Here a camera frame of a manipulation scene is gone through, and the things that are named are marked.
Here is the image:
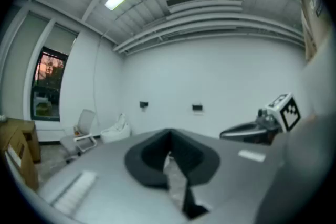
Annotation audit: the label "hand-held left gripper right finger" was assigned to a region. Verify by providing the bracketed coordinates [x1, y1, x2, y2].
[169, 127, 286, 224]

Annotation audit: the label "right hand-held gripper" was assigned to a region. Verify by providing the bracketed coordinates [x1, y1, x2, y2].
[219, 92, 302, 146]

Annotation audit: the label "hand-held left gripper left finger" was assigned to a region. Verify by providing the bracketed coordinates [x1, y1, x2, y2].
[38, 127, 185, 224]

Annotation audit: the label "rounded white toilet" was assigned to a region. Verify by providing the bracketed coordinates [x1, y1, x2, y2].
[100, 112, 131, 144]

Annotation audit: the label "white office chair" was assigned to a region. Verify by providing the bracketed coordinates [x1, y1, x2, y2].
[59, 109, 98, 165]

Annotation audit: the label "cardboard box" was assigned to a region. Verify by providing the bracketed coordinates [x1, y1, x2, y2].
[5, 117, 42, 163]
[0, 125, 40, 191]

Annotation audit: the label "white ceiling pipes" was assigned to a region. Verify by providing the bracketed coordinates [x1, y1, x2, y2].
[112, 12, 307, 55]

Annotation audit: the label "black framed window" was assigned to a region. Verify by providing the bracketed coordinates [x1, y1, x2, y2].
[30, 46, 69, 122]

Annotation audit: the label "ceiling air conditioner vent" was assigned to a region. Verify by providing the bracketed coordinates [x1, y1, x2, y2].
[166, 0, 244, 14]

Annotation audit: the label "grey roller blind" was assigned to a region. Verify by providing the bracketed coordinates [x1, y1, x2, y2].
[2, 12, 50, 115]
[46, 24, 79, 56]

